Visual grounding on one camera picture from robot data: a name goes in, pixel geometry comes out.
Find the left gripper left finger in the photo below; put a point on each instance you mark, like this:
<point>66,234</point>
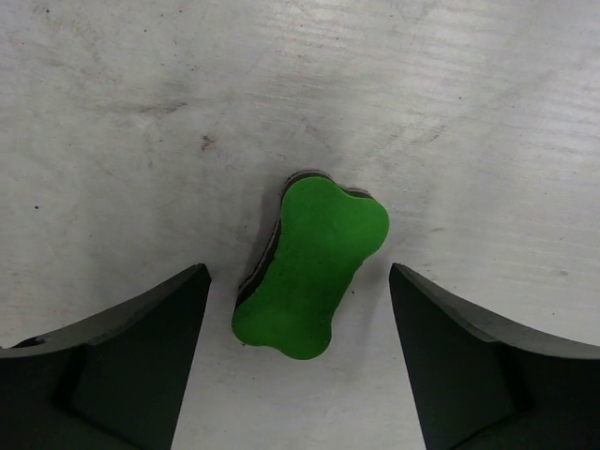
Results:
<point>115,380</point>

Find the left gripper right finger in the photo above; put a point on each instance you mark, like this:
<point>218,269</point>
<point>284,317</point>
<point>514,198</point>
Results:
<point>482,381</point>

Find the green bone-shaped eraser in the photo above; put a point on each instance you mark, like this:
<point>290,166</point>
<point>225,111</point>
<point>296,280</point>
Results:
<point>323,235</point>

